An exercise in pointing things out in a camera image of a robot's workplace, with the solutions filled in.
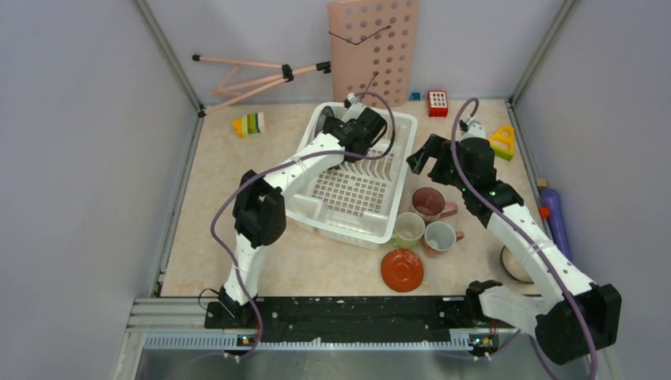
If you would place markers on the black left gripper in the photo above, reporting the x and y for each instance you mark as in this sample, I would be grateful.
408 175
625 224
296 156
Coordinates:
329 119

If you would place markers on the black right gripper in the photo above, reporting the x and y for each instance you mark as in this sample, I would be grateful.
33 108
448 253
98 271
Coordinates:
436 147

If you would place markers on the pink patterned mug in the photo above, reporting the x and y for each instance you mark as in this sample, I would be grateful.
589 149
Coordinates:
430 205

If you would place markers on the white plate green patterned rim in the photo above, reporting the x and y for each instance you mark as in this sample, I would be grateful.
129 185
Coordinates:
326 115

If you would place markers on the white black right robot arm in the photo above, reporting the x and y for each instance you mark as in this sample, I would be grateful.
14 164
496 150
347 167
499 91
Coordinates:
575 316

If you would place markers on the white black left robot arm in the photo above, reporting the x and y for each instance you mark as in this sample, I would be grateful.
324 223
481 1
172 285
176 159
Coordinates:
259 204

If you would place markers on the white plastic dish rack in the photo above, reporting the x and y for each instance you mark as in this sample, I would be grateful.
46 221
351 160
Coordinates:
357 202

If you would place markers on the red white toy block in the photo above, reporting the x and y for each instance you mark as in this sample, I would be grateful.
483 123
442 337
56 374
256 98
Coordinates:
437 103

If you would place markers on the light green mug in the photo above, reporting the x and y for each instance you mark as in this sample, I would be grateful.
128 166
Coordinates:
407 232

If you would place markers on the pink mug white interior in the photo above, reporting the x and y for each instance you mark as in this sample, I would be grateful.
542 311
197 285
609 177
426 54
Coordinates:
439 238

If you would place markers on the pink perforated board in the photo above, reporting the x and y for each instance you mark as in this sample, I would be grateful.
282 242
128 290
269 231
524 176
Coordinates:
372 45

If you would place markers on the yellow triangle toy block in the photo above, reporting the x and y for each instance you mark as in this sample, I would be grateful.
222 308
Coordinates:
502 142

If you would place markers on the orange saucer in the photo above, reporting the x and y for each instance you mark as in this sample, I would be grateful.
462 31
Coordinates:
402 270

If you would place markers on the striped colourful toy block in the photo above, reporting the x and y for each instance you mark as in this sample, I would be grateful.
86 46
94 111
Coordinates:
250 124

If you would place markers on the purple bottle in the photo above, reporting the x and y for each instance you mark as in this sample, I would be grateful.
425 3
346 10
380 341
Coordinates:
551 211

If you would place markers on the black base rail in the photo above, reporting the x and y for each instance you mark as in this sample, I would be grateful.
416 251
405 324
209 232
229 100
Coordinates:
347 320

